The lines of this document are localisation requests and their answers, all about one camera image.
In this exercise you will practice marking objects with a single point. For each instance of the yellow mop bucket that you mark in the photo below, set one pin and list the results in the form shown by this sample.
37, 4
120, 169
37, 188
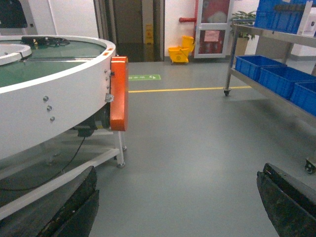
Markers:
180, 54

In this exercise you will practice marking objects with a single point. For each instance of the steel shelf cart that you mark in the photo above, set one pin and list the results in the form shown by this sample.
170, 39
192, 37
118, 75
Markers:
289, 40

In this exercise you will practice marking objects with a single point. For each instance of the yellow wet floor sign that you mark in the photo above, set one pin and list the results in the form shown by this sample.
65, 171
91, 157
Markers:
149, 34

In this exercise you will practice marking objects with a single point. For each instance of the blue bin on cart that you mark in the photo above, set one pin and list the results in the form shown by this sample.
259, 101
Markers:
281, 80
251, 65
304, 96

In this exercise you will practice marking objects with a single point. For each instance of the white round conveyor table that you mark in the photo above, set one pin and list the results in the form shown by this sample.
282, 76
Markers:
49, 84

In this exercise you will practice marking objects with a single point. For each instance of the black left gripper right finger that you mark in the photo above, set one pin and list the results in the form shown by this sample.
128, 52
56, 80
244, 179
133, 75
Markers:
290, 204

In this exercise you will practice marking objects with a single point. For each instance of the orange motor cover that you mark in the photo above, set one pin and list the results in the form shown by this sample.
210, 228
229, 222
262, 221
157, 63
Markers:
119, 90

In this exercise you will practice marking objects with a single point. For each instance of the blue crate top shelf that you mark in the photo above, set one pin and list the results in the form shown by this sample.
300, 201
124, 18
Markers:
287, 16

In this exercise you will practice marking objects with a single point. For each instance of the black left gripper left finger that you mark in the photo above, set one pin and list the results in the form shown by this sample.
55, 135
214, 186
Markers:
68, 211

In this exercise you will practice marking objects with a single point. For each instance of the potted green plant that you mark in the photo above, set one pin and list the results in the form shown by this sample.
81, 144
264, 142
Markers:
243, 18

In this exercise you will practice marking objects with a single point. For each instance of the black motor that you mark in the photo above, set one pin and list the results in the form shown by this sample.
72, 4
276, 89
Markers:
88, 126

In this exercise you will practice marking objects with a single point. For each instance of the fire hose cabinet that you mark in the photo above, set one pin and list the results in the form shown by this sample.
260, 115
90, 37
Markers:
212, 28

